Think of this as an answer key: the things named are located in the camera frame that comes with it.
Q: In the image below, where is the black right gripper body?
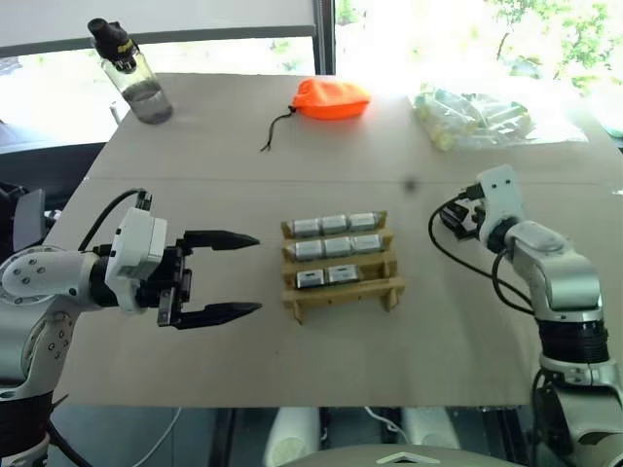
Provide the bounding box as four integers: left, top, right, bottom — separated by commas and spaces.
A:
457, 198, 488, 241

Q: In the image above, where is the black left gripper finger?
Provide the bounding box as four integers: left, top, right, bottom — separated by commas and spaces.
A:
173, 301, 265, 332
182, 229, 261, 253

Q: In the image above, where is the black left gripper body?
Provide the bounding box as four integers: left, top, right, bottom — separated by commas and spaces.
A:
134, 233, 195, 329

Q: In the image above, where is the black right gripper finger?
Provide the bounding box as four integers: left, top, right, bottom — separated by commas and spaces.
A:
439, 202, 464, 234

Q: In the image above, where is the clear plastic bag of items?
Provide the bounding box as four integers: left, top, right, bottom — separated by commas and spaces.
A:
412, 84, 591, 154

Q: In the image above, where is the wooden battery rack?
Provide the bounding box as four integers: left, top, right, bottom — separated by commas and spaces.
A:
279, 209, 407, 326

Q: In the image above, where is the white rounded robot leg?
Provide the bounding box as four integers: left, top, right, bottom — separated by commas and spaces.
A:
400, 407, 461, 451
264, 407, 323, 467

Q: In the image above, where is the grey box on dark stand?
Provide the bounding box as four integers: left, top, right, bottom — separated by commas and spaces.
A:
0, 180, 63, 255

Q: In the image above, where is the teal object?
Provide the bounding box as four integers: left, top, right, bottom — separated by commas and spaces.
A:
600, 109, 623, 143

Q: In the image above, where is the clear bottle with black cap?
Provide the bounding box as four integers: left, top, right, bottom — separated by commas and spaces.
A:
87, 18, 175, 126

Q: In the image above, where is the grey window blind bar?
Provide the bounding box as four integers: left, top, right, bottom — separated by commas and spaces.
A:
0, 23, 315, 60

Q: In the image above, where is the grey robot torso top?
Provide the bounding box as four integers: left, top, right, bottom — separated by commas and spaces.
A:
275, 442, 528, 467

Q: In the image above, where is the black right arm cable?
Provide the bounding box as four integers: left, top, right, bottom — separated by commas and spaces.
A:
427, 192, 536, 315

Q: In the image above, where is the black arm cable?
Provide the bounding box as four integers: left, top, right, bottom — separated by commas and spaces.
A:
77, 188, 153, 254
427, 192, 536, 315

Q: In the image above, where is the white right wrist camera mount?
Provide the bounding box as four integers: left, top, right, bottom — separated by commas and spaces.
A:
472, 163, 528, 254

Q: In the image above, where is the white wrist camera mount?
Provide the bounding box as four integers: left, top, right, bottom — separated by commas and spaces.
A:
472, 163, 528, 254
103, 205, 169, 313

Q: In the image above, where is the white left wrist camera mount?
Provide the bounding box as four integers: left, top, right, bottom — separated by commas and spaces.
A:
103, 205, 169, 313

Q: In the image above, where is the small silver camera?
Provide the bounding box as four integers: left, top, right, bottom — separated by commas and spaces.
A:
350, 233, 386, 256
290, 218, 323, 238
322, 236, 353, 259
289, 238, 326, 262
295, 268, 328, 291
326, 264, 362, 286
348, 212, 384, 233
320, 214, 350, 235

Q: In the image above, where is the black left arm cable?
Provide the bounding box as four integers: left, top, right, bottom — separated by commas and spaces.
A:
77, 188, 153, 254

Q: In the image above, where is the thin white cable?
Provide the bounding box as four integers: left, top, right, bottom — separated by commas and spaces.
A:
129, 407, 184, 467

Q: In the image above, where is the orange drawstring pouch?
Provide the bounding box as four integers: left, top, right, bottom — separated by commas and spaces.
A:
259, 78, 373, 154

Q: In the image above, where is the dark window frame post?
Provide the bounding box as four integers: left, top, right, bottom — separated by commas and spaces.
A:
311, 0, 338, 77

